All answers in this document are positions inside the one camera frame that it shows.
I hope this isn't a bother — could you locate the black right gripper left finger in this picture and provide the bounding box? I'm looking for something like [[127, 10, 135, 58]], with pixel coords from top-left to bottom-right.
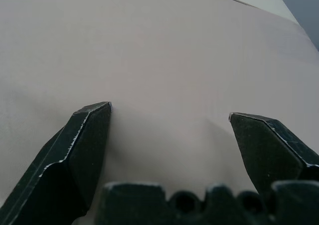
[[0, 101, 112, 225]]

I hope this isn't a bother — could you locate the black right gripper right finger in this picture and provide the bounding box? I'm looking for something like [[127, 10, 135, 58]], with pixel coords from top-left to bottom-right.
[[228, 112, 319, 196]]

